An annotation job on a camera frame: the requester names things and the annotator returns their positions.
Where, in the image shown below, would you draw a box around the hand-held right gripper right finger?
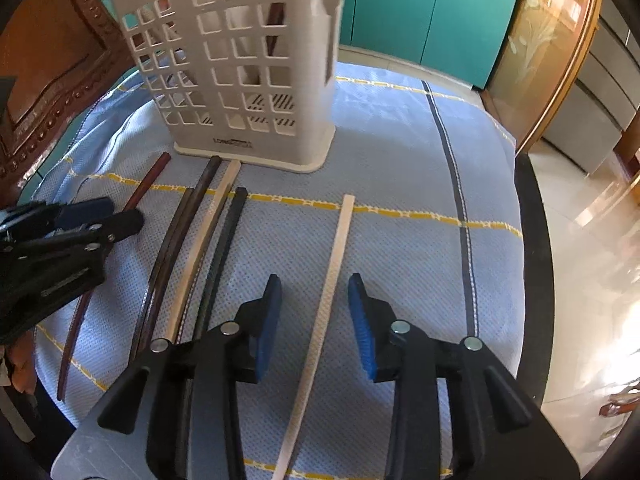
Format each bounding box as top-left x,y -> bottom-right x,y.
348,272 -> 533,480

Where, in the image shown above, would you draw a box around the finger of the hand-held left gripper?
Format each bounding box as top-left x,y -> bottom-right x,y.
20,209 -> 146,261
50,197 -> 117,233

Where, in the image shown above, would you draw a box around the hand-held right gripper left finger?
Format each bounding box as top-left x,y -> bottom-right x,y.
97,274 -> 282,480

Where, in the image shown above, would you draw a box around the dark brown chopstick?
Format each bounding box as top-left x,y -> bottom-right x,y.
147,156 -> 223,346
129,187 -> 193,361
190,186 -> 249,343

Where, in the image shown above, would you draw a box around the reddish brown chopstick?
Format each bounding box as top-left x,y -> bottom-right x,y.
56,151 -> 172,402

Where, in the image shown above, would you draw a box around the white chopstick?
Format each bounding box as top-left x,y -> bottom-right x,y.
272,193 -> 357,480
164,160 -> 242,345

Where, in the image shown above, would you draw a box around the grey plastic utensil basket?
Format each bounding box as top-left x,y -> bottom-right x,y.
107,0 -> 346,175

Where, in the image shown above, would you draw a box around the person's left hand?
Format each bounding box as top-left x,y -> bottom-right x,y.
6,330 -> 38,393

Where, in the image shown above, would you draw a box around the blue checked cloth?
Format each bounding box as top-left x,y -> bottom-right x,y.
30,60 -> 523,480

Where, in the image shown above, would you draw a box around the carved wooden chair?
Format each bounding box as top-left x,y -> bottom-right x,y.
0,0 -> 146,196

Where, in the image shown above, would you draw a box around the wood framed glass door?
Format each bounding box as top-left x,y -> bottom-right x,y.
480,0 -> 606,161

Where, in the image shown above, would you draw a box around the teal base cabinets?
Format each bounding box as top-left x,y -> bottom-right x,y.
340,0 -> 518,90

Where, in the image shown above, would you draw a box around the grey refrigerator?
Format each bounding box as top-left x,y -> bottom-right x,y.
542,5 -> 640,176

